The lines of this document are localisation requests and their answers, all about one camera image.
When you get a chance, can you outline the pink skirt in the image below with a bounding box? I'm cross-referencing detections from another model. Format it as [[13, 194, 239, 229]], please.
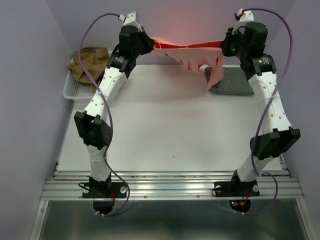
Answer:
[[152, 37, 225, 90]]

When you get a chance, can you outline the grey pleated skirt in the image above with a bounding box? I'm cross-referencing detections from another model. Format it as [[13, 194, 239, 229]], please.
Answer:
[[209, 67, 254, 96]]

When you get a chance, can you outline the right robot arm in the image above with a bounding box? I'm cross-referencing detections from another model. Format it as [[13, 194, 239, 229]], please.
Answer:
[[221, 21, 301, 195]]

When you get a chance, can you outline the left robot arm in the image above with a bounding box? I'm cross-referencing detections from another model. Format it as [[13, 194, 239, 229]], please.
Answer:
[[74, 24, 154, 197]]

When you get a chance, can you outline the olive brown skirt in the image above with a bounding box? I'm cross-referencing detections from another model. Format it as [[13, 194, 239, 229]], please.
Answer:
[[68, 47, 110, 85]]

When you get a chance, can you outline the white plastic bin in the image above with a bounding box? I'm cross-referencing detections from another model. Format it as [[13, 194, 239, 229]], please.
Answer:
[[62, 55, 103, 101]]

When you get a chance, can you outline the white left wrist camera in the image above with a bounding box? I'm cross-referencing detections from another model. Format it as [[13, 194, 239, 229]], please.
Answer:
[[118, 11, 142, 31]]

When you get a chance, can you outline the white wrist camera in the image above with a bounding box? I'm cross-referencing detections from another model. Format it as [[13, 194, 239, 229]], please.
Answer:
[[232, 8, 255, 35], [118, 11, 142, 31]]

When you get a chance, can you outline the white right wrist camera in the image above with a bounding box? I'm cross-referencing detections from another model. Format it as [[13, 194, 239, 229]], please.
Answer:
[[232, 8, 255, 35]]

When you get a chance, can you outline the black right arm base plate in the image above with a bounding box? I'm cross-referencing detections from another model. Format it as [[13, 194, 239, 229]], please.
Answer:
[[214, 180, 260, 198]]

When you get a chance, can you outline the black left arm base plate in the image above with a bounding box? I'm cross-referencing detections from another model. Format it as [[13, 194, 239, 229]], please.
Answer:
[[78, 182, 127, 199]]

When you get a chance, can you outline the aluminium rail frame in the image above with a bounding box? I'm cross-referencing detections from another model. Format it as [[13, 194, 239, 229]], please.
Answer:
[[27, 65, 311, 240]]

